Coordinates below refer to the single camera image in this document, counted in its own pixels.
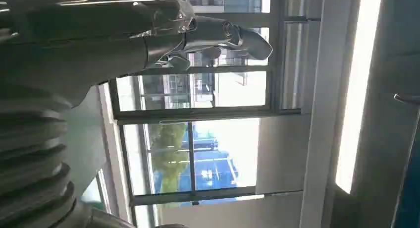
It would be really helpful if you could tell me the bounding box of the dark sliding window frame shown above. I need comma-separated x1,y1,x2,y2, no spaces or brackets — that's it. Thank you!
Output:
108,64,303,125

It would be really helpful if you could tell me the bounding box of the black metal stand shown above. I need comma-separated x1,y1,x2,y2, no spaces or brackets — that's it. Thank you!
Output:
390,93,420,228

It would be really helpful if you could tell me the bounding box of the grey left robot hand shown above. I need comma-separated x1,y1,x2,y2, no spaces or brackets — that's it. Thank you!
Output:
0,0,273,109

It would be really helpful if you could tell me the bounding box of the dark fixed window frame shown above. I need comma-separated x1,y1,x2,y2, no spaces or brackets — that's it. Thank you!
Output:
118,120,265,208

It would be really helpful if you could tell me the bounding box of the long ceiling light strip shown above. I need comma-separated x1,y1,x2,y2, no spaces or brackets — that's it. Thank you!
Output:
334,0,383,195

